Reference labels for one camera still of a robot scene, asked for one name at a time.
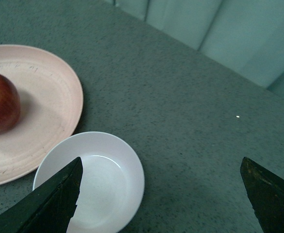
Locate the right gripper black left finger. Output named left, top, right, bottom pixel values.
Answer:
left=0, top=157, right=83, bottom=233

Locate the pink round plate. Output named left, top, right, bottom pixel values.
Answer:
left=0, top=45, right=83, bottom=185

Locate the light pink bowl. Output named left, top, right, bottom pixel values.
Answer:
left=32, top=132, right=145, bottom=233

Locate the white pleated curtain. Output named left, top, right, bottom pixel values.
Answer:
left=111, top=0, right=284, bottom=98

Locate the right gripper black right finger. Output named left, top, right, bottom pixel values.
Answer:
left=240, top=157, right=284, bottom=233

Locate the red apple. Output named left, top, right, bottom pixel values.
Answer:
left=0, top=74, right=21, bottom=132

